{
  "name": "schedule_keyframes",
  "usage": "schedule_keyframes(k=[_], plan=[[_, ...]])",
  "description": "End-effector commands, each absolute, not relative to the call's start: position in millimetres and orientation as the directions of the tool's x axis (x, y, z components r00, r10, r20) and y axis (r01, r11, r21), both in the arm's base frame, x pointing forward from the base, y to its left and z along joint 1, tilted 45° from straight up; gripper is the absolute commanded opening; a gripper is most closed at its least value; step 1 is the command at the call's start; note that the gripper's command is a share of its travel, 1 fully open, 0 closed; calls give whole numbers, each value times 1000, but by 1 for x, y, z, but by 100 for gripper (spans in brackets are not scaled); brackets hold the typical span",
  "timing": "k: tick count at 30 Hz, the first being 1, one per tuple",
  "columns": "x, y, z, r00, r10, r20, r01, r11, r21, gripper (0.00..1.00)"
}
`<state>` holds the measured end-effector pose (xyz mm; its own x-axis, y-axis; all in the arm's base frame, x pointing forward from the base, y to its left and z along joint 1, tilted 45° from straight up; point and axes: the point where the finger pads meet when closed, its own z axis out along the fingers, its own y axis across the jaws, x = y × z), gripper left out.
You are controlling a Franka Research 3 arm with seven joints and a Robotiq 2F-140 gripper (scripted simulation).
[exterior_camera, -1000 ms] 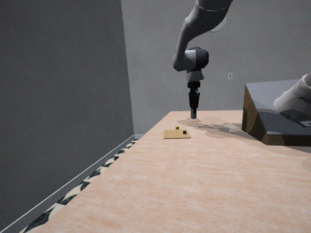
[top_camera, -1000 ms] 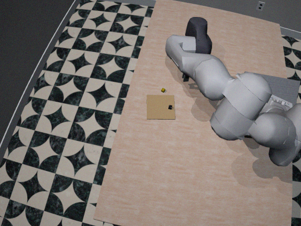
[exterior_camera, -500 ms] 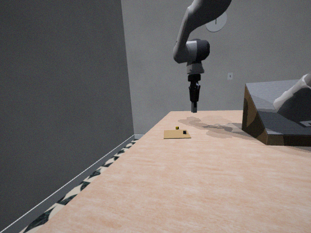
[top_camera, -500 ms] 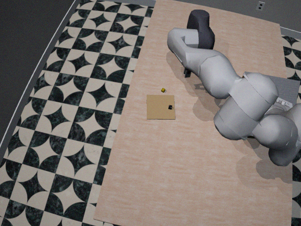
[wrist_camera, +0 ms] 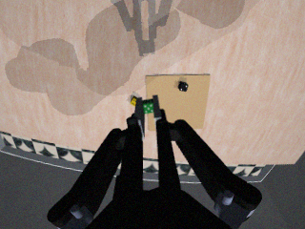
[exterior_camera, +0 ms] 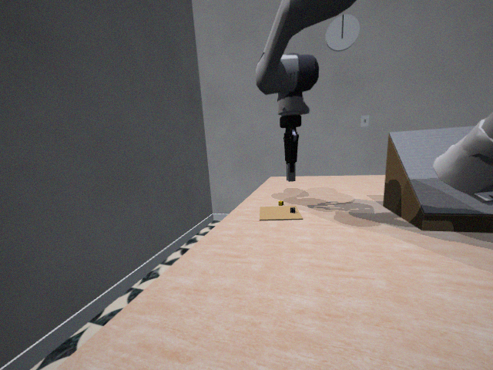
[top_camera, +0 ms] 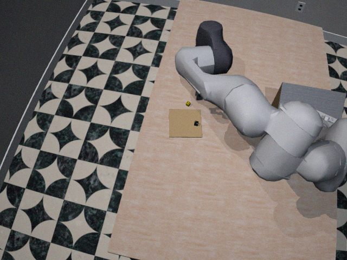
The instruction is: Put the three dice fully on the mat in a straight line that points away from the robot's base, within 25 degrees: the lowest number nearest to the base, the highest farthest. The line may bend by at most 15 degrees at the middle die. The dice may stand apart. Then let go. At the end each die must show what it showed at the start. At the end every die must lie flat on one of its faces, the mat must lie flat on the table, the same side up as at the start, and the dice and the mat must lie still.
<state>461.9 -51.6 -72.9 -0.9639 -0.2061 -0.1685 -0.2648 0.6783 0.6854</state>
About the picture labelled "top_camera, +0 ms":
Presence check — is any tan square mat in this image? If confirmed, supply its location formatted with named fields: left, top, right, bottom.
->
left=169, top=109, right=202, bottom=138

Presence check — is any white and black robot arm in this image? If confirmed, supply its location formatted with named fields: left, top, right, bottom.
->
left=175, top=21, right=347, bottom=192

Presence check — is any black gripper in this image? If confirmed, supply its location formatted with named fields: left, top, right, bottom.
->
left=195, top=91, right=203, bottom=100

